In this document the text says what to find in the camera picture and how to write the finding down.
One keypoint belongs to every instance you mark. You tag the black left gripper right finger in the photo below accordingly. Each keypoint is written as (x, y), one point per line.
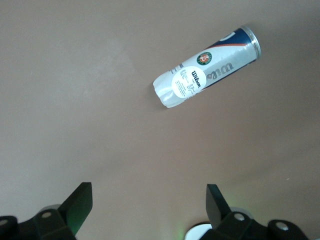
(216, 210)

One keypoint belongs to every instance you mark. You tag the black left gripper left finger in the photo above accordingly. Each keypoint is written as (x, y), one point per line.
(76, 207)

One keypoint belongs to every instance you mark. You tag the brown table mat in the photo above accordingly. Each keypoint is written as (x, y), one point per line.
(75, 100)

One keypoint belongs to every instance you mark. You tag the clear plastic ball canister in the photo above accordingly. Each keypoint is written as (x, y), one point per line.
(212, 62)

